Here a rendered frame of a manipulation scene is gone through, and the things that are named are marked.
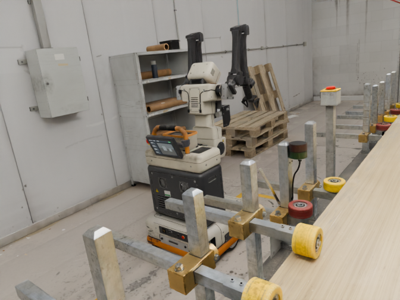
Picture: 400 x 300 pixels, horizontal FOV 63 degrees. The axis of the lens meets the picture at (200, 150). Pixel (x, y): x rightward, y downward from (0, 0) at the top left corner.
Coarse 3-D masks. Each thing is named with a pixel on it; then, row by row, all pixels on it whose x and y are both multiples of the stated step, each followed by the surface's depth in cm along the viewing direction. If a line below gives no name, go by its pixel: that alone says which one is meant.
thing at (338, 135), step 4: (316, 132) 227; (320, 132) 226; (324, 132) 224; (316, 136) 227; (320, 136) 225; (324, 136) 223; (336, 136) 218; (340, 136) 216; (344, 136) 215; (348, 136) 213; (352, 136) 212; (356, 136) 210; (368, 136) 206; (372, 136) 204; (376, 136) 203; (380, 136) 201
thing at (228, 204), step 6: (204, 198) 135; (210, 198) 133; (216, 198) 133; (222, 198) 132; (210, 204) 134; (216, 204) 132; (222, 204) 130; (228, 204) 128; (234, 204) 126; (240, 204) 125; (234, 210) 127; (270, 210) 118; (288, 216) 112; (288, 222) 113; (294, 222) 111; (300, 222) 110; (306, 222) 110
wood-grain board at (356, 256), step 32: (384, 160) 142; (352, 192) 115; (384, 192) 113; (320, 224) 97; (352, 224) 95; (384, 224) 93; (320, 256) 83; (352, 256) 81; (384, 256) 80; (288, 288) 73; (320, 288) 72; (352, 288) 71; (384, 288) 70
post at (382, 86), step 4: (380, 84) 241; (384, 84) 239; (380, 88) 241; (384, 88) 240; (380, 92) 242; (384, 92) 241; (380, 96) 243; (384, 96) 242; (380, 100) 244; (384, 100) 243; (380, 104) 244; (384, 104) 244; (380, 108) 245; (384, 108) 246; (380, 112) 246; (384, 112) 247
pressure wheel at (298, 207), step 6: (288, 204) 111; (294, 204) 111; (300, 204) 109; (306, 204) 110; (288, 210) 111; (294, 210) 107; (300, 210) 106; (306, 210) 106; (312, 210) 109; (294, 216) 108; (300, 216) 107; (306, 216) 107
